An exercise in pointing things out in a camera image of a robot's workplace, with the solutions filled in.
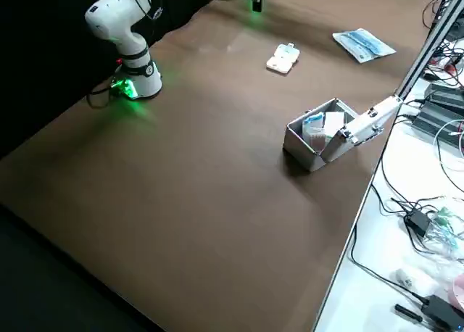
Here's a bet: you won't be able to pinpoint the small white medicine box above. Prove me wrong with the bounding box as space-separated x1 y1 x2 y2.
265 43 301 76

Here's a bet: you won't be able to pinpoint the silver aluminium case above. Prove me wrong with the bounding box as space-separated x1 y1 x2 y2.
282 96 404 173

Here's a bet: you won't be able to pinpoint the red striped sachet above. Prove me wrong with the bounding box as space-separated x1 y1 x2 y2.
307 133 333 152

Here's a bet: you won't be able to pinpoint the white paper sachet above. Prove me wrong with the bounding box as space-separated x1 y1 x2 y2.
322 110 346 139

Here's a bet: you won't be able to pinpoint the blue white mask packet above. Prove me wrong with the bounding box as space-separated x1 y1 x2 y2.
332 28 397 64

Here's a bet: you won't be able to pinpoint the small black adapter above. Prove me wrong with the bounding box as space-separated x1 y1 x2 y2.
403 209 433 238

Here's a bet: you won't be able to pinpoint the black power brick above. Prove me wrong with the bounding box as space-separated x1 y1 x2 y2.
423 83 464 110
413 99 464 139

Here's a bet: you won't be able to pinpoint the small white cylinder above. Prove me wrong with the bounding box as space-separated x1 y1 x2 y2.
394 267 415 288

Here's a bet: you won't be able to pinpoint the bag of teal clips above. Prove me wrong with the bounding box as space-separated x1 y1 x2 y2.
423 205 464 264

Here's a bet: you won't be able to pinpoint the black marker pen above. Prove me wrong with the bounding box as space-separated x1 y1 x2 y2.
394 302 424 324

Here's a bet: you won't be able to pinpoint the black charger block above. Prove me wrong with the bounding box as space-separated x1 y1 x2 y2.
420 294 464 332

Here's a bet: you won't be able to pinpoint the pink round object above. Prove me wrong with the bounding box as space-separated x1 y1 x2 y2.
447 273 464 313

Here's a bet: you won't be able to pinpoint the black base cables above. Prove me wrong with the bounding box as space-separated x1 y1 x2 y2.
86 80 123 109

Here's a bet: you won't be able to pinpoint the long black cable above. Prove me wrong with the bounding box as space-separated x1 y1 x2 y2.
349 186 432 304

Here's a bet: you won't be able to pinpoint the white cable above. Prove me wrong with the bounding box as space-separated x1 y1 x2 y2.
433 120 464 174

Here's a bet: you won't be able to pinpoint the grey aluminium post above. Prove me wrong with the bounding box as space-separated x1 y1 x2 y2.
394 0 464 101

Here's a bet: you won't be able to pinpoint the black cable bundle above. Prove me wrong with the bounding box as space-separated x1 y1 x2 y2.
420 0 464 85

